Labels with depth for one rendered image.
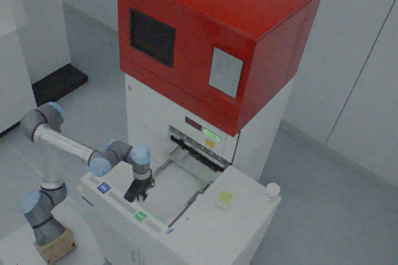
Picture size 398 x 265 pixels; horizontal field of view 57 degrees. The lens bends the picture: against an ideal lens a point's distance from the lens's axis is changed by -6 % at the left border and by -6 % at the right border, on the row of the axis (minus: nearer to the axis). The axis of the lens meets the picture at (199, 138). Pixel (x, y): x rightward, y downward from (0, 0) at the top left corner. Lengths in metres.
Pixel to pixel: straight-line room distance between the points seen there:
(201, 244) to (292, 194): 1.65
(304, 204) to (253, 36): 2.05
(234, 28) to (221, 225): 0.95
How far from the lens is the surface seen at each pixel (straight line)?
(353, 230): 3.42
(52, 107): 1.78
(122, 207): 1.99
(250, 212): 2.02
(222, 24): 1.66
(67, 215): 2.16
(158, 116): 2.36
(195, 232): 1.91
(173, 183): 2.24
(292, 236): 3.18
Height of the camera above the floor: 2.64
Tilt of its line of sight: 47 degrees down
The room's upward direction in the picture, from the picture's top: 9 degrees clockwise
